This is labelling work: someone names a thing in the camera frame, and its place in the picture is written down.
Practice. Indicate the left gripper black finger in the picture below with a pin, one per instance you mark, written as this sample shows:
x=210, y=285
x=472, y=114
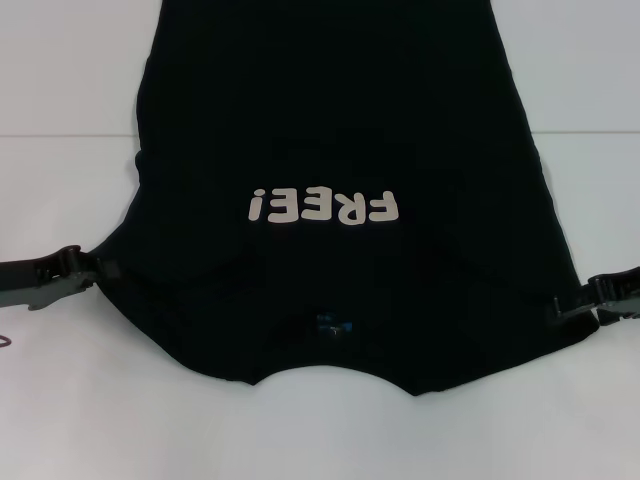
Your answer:
x=109, y=270

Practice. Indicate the black shirt with FREE print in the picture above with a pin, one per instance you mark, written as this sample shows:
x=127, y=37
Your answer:
x=320, y=125

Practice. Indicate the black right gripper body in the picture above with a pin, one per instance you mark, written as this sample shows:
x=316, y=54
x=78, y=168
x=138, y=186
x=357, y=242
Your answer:
x=620, y=297

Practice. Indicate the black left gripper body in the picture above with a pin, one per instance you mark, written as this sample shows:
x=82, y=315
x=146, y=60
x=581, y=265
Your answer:
x=45, y=280

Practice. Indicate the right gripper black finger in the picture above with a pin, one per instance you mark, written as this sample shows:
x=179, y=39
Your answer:
x=572, y=310

